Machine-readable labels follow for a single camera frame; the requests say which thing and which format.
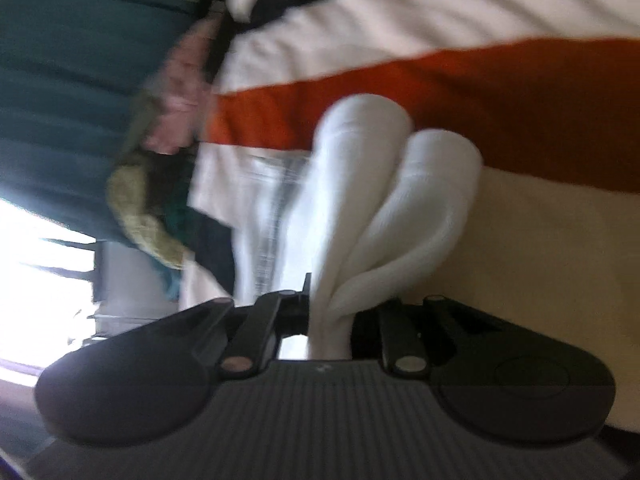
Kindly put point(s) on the dark framed window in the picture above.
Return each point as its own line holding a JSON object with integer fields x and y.
{"x": 50, "y": 290}

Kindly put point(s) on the white sweatpants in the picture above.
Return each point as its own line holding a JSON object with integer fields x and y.
{"x": 377, "y": 207}

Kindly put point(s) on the right teal curtain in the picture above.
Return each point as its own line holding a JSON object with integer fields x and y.
{"x": 69, "y": 72}

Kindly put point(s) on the pale yellow knit blanket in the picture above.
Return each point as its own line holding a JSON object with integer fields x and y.
{"x": 126, "y": 194}

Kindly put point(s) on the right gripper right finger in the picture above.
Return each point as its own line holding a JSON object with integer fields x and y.
{"x": 390, "y": 334}

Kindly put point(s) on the striped bed blanket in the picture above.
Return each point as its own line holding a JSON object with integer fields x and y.
{"x": 548, "y": 92}

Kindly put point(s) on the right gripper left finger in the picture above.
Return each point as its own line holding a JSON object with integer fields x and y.
{"x": 273, "y": 317}

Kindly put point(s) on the pink garment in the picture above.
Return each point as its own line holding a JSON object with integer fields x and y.
{"x": 183, "y": 90}

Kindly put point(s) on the green garment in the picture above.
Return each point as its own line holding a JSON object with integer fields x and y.
{"x": 179, "y": 220}

